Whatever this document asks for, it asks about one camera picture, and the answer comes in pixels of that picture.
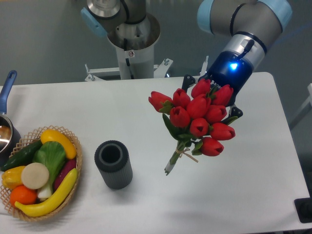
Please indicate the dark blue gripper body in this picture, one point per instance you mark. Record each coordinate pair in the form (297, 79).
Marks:
(232, 69)

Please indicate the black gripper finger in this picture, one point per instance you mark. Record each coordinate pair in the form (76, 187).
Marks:
(234, 114)
(188, 81)

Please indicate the red tulip bouquet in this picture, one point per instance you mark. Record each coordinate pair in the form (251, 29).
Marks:
(195, 120)

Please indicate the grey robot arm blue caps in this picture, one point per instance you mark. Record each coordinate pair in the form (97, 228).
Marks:
(254, 25)

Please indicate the dark grey ribbed vase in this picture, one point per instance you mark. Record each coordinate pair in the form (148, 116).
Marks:
(113, 162)

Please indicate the black device at table edge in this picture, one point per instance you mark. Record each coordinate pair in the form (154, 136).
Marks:
(304, 209)

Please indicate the purple sweet potato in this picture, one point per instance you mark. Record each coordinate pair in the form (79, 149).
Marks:
(68, 166)

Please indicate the green bok choy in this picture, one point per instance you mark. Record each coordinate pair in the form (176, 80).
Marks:
(53, 156)

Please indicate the yellow plastic banana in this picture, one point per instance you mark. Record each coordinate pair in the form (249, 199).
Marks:
(54, 201)

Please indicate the dark green cucumber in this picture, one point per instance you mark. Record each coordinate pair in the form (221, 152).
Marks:
(23, 157)

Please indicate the beige round disc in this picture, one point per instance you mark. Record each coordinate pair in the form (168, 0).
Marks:
(34, 176)

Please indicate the yellow bell pepper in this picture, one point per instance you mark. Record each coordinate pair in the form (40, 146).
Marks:
(12, 177)

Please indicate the orange fruit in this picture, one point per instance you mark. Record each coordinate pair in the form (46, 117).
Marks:
(23, 195)

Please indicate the woven wicker basket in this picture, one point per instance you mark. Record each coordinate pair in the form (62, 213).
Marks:
(26, 140)

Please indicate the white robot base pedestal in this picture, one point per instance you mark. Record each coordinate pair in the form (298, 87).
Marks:
(134, 45)

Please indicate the white frame at right edge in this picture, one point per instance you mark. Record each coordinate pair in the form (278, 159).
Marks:
(303, 109)

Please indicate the blue handled saucepan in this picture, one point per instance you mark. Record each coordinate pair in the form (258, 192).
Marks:
(9, 136)

